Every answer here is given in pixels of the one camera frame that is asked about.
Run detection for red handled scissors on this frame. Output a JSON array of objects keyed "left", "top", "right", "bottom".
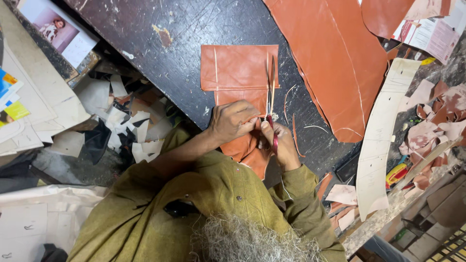
[{"left": 266, "top": 55, "right": 279, "bottom": 155}]

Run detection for thin curved leather trimming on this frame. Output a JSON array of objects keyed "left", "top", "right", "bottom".
[{"left": 283, "top": 84, "right": 298, "bottom": 125}]

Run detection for olive green shirt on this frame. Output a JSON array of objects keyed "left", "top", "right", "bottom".
[{"left": 67, "top": 125, "right": 347, "bottom": 262}]

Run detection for beige wooden strip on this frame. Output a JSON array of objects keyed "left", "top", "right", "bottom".
[{"left": 395, "top": 138, "right": 464, "bottom": 191}]

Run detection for colourful printed booklet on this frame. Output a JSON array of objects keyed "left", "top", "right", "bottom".
[{"left": 0, "top": 68, "right": 31, "bottom": 129}]

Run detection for yellow red utility knife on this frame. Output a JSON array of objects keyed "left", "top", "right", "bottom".
[{"left": 385, "top": 162, "right": 409, "bottom": 189}]

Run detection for person's right hand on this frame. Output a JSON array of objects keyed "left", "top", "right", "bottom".
[{"left": 260, "top": 120, "right": 303, "bottom": 172}]

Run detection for printed photo sheet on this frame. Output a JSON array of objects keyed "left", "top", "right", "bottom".
[{"left": 16, "top": 0, "right": 100, "bottom": 69}]

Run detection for heap of pink leather scraps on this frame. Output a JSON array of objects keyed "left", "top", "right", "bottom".
[{"left": 397, "top": 79, "right": 466, "bottom": 190}]

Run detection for black flat block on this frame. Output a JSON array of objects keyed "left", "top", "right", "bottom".
[{"left": 334, "top": 150, "right": 362, "bottom": 183}]

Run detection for large brown leather sheet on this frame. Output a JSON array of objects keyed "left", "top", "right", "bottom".
[{"left": 262, "top": 0, "right": 389, "bottom": 143}]

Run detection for pink leather scrap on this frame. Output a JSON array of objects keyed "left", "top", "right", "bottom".
[
  {"left": 325, "top": 184, "right": 358, "bottom": 206},
  {"left": 329, "top": 202, "right": 360, "bottom": 232}
]

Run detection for brown leather pocket piece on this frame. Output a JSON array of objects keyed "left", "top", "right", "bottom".
[{"left": 200, "top": 44, "right": 280, "bottom": 181}]

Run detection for long curved paper pattern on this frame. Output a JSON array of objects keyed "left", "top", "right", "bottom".
[{"left": 356, "top": 58, "right": 422, "bottom": 222}]

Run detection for heap of paper and leather scraps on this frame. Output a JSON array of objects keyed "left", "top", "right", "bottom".
[{"left": 51, "top": 73, "right": 184, "bottom": 165}]

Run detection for short brown leather strip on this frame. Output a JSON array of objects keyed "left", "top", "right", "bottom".
[{"left": 316, "top": 172, "right": 334, "bottom": 201}]

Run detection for stack of cardboard patterns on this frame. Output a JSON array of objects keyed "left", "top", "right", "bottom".
[{"left": 0, "top": 36, "right": 92, "bottom": 155}]

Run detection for brown leather strip trimming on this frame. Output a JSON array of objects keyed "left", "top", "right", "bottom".
[{"left": 292, "top": 113, "right": 306, "bottom": 158}]

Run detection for white paper sheets pile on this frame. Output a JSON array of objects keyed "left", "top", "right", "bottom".
[{"left": 0, "top": 185, "right": 109, "bottom": 262}]

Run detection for person's left hand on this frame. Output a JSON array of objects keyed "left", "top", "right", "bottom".
[{"left": 208, "top": 100, "right": 261, "bottom": 145}]

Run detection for small brown leather sheet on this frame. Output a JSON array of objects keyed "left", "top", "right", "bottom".
[{"left": 360, "top": 0, "right": 453, "bottom": 39}]

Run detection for printed paper leaflet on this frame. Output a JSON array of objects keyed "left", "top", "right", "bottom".
[{"left": 391, "top": 0, "right": 466, "bottom": 66}]

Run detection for cardboard boxes heap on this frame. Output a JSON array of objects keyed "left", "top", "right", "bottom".
[{"left": 379, "top": 174, "right": 466, "bottom": 262}]

